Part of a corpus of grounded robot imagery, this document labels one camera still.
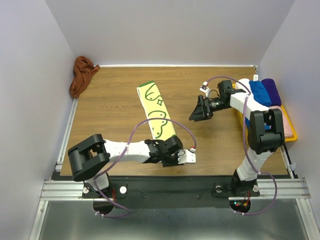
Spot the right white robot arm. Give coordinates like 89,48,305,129
189,77,285,195

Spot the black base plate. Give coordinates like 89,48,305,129
82,175,261,210

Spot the aluminium frame rail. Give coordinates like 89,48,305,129
29,99,320,240

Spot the yellow plastic tray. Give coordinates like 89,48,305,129
232,83,299,145

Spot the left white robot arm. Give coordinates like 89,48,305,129
67,134,185,197

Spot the green cream patterned towel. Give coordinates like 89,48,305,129
136,81,176,140

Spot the white rolled towel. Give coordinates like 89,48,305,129
235,78,255,101

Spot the brown crumpled towel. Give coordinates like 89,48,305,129
69,56,100,99

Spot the blue rolled towel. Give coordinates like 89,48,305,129
249,80,272,107

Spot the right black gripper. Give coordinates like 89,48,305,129
189,94,230,122

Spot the pink rolled towel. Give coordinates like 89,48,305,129
269,105,293,139

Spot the purple rolled towel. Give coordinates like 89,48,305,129
261,78,282,106

